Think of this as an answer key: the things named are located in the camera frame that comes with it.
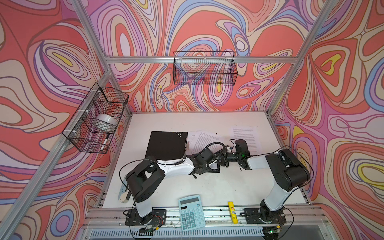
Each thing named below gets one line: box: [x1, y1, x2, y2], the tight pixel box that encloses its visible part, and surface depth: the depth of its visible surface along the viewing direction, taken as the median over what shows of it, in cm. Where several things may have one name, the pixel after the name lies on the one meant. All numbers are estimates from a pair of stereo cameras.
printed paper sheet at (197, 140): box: [187, 131, 226, 155], surface depth 106 cm
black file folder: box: [145, 131, 188, 161], surface depth 104 cm
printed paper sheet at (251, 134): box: [231, 126, 261, 156], surface depth 109 cm
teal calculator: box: [178, 195, 206, 232], surface depth 75 cm
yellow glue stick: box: [228, 201, 238, 224], surface depth 75 cm
